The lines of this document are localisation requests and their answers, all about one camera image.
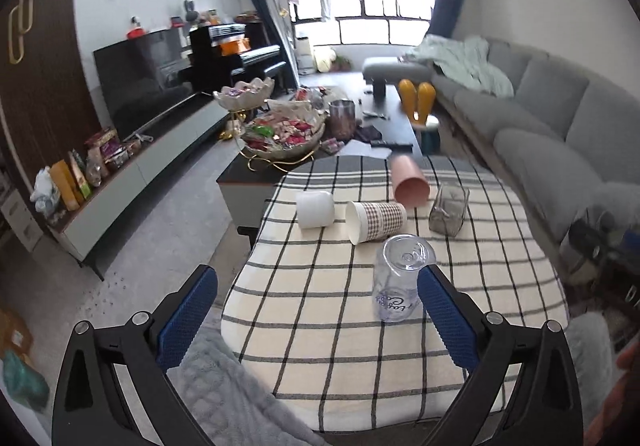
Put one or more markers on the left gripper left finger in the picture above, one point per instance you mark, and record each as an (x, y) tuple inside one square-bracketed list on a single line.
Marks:
[(90, 406)]

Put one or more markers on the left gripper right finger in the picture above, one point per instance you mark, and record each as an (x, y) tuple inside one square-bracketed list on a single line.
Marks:
[(544, 407)]

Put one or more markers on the clear plastic cup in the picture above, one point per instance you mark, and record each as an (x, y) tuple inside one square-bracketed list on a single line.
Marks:
[(395, 277)]

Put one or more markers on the clear square glass cup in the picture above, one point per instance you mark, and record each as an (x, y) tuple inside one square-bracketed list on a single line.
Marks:
[(448, 210)]

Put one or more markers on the pink plastic cup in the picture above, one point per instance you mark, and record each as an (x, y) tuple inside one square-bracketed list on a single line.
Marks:
[(410, 187)]

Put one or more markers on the houndstooth paper cup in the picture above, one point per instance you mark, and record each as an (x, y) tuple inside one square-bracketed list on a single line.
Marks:
[(373, 221)]

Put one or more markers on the white ceramic cup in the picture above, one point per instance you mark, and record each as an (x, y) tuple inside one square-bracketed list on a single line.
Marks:
[(315, 209)]

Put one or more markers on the person's right hand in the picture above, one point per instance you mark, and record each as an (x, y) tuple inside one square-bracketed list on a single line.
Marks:
[(613, 404)]

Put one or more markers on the grey fuzzy blanket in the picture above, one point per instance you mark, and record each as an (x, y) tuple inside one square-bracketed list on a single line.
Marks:
[(229, 404)]

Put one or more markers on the long tv cabinet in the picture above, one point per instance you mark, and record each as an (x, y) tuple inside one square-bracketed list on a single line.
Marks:
[(174, 135)]

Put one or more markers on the plaid checkered tablecloth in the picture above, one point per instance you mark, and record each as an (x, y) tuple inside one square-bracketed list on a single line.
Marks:
[(345, 353)]

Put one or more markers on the orange snack box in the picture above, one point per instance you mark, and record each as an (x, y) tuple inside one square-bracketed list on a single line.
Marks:
[(63, 179)]

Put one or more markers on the grey sectional sofa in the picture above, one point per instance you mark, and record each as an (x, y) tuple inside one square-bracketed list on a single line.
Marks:
[(567, 138)]

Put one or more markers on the black remote control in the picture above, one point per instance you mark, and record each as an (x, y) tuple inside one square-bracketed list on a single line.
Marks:
[(403, 147)]

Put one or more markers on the white paper sheet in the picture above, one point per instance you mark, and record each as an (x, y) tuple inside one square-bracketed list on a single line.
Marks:
[(356, 148)]

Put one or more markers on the glass jar of nuts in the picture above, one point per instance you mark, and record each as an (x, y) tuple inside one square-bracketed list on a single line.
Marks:
[(342, 119)]

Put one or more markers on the light green blanket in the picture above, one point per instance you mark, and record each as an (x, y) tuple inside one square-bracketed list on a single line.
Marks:
[(465, 62)]

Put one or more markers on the two tier snack bowl stand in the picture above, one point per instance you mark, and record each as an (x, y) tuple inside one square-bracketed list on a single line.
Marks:
[(279, 133)]

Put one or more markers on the black flat television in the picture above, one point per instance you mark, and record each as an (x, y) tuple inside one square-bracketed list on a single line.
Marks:
[(143, 78)]

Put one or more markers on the potted plant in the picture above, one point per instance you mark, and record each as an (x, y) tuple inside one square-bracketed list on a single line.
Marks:
[(341, 64)]

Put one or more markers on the white air purifier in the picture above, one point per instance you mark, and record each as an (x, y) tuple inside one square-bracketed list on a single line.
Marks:
[(304, 56)]

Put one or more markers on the black upright piano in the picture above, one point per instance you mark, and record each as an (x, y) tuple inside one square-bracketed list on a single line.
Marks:
[(222, 55)]

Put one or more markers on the grey rabbit plush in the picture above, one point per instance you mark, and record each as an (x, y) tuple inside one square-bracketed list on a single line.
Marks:
[(190, 14)]

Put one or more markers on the left navy curtain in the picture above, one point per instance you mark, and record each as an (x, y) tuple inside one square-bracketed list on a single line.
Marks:
[(275, 26)]

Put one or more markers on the gold wall ornament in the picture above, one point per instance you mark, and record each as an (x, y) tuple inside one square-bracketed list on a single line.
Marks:
[(20, 23)]

